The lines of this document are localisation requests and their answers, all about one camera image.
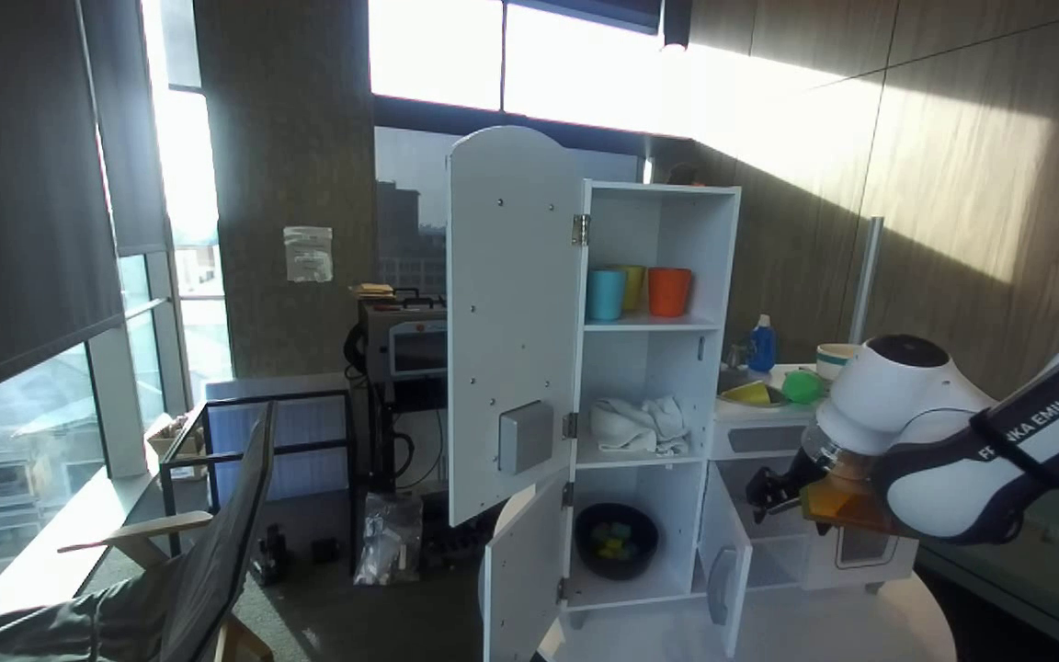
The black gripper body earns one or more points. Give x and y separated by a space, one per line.
789 486

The small white cabinet door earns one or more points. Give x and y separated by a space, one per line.
724 565

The short white fridge door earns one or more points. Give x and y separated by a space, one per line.
523 592

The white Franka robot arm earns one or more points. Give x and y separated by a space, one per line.
909 391

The white oven door with window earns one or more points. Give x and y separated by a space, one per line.
863 551

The yellow toy in sink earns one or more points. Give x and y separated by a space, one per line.
753 395

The green toy ball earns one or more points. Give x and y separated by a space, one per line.
802 387

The white bowl with green stripe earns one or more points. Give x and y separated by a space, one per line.
838 359

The blue bottle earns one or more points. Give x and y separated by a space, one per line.
762 351

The round white table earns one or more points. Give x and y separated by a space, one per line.
838 627

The white cloth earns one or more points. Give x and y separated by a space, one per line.
640 429

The black pan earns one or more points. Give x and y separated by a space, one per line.
615 539

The yellow cup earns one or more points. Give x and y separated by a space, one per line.
633 291

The green sofa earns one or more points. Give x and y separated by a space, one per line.
1019 583

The blue cup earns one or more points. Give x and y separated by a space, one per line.
608 297

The white toy kitchen unit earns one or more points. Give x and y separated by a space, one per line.
660 224

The black metal cart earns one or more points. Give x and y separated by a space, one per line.
422 410

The grey electronic box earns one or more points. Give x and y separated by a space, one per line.
415 351

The clear plastic bag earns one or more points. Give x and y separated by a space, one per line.
383 546

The white radiator panel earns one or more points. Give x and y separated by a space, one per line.
295 473

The paper sign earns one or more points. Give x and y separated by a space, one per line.
308 254

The wooden folding chair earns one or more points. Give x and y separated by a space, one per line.
203 577

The gold wrist camera mount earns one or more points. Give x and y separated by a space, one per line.
843 502

